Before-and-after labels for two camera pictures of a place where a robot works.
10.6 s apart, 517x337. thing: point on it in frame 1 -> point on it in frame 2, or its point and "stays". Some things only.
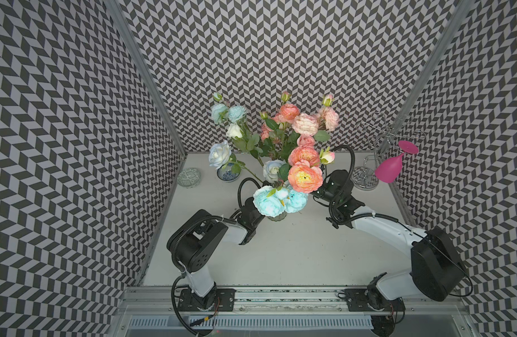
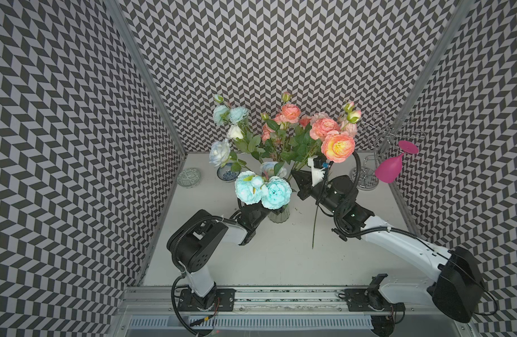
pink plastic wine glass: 388,169 stays
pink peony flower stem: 305,175 -> 338,147
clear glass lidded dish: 189,177 stays
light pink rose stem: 311,127 -> 349,119
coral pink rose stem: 288,113 stays
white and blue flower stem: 246,144 stays
